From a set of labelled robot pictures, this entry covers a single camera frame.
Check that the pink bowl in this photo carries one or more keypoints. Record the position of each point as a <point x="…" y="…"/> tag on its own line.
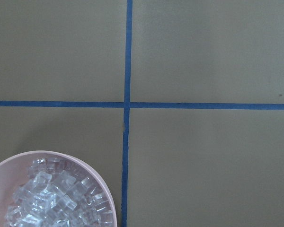
<point x="13" y="172"/>

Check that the pile of clear ice cubes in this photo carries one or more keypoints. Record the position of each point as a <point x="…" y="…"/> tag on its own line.
<point x="59" y="193"/>

